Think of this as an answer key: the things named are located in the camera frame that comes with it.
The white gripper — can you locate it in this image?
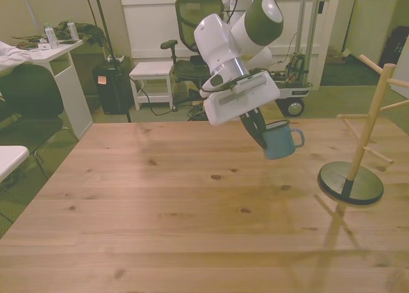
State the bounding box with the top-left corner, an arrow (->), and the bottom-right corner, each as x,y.
203,77 -> 280,148

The blue enamel mug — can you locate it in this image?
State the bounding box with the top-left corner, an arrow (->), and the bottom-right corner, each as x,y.
261,119 -> 306,161

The wooden mug tree black base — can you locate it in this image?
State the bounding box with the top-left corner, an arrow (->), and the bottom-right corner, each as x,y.
317,54 -> 409,207

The black mesh office chair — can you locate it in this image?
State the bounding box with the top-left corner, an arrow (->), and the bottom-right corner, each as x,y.
159,0 -> 231,112

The cardboard box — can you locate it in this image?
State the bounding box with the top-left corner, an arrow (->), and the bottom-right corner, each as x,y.
325,45 -> 352,65

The white square stool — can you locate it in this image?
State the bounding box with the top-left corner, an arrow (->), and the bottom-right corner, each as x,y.
128,61 -> 176,112

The black box case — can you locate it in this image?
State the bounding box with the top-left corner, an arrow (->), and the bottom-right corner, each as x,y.
92,67 -> 134,116

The black tripod stand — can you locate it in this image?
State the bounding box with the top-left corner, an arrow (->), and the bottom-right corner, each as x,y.
90,0 -> 132,123

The black bag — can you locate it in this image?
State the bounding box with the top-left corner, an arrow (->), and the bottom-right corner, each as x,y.
378,25 -> 409,79

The white desk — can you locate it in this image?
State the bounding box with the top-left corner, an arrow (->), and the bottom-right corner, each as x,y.
29,39 -> 95,139

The camouflage cloth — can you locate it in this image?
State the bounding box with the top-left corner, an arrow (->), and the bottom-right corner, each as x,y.
12,21 -> 106,48

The clear plastic water bottle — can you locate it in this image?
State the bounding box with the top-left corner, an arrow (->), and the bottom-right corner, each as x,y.
66,17 -> 80,42
43,22 -> 60,50

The white side table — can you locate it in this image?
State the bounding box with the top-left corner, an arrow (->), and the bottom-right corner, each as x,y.
0,145 -> 30,184

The person in white shirt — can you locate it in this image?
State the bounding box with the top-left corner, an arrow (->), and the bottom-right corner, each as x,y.
0,40 -> 35,78

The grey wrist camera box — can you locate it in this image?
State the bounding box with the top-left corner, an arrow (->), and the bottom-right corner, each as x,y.
230,68 -> 273,94

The wheeled cart with metal frame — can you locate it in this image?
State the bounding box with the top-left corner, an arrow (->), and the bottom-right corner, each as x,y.
270,0 -> 324,118

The black floor cable bundle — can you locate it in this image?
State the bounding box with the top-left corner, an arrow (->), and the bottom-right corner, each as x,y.
186,99 -> 209,122

